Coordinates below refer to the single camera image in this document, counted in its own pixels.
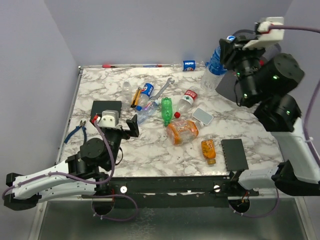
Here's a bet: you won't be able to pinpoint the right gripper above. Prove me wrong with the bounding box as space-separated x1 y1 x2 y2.
219 34 268 104

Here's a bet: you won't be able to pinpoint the blue label water bottle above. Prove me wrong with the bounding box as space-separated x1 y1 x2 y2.
200 45 236 95

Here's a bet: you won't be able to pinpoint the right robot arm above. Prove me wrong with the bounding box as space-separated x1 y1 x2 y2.
219 35 320 196

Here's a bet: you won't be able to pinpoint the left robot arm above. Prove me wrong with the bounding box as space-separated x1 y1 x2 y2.
2 111 140 211

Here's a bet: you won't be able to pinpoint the grey mesh waste bin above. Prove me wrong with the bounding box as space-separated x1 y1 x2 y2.
215 29 282 103

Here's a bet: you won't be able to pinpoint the clear bottle purple label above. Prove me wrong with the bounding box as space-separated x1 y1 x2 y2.
137 99 160 125

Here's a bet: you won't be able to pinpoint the clear empty bottle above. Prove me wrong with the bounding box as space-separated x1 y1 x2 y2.
122 81 132 107

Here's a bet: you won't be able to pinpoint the silver open-end wrench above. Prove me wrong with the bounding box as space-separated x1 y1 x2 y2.
150 77 175 100

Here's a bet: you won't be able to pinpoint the Pepsi bottle blue label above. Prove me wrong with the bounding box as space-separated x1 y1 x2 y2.
136 82 154 112

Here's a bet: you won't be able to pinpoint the black box left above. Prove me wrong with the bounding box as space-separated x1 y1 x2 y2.
90 100 122 121

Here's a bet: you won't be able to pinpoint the green plastic bottle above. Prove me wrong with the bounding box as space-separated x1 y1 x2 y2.
161 97 173 127

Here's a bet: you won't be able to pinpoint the Pepsi bottle at back edge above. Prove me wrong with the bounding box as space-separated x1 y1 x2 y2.
171 60 209 72

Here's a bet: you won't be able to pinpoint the large orange label bottle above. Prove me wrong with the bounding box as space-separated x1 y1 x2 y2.
166 120 204 146

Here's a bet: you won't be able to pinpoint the red green label water bottle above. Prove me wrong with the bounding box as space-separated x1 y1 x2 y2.
173 86 199 119

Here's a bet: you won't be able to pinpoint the grey white rectangular pad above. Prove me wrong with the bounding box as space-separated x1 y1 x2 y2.
192 107 214 126

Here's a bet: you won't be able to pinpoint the small orange juice bottle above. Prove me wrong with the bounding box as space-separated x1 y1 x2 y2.
201 139 216 165

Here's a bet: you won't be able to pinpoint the black notebook right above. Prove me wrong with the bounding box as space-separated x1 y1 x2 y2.
221 139 249 172

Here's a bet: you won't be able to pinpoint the blue handled pliers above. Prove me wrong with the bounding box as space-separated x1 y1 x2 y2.
63 120 87 144

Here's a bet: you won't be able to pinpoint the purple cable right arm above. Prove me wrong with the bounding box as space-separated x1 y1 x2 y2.
268 22 320 171

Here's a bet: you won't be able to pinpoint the blue handled screwdriver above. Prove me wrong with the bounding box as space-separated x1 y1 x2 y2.
142 64 164 68

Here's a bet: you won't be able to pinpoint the red handled screwdriver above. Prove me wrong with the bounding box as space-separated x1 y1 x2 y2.
102 64 119 69

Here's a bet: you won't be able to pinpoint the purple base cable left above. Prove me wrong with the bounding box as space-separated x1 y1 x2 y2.
91 194 140 221

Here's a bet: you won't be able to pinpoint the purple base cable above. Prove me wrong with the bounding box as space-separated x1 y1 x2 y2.
91 194 140 221
228 187 280 219

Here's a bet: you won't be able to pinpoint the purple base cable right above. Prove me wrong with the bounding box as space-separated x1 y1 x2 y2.
228 187 280 219

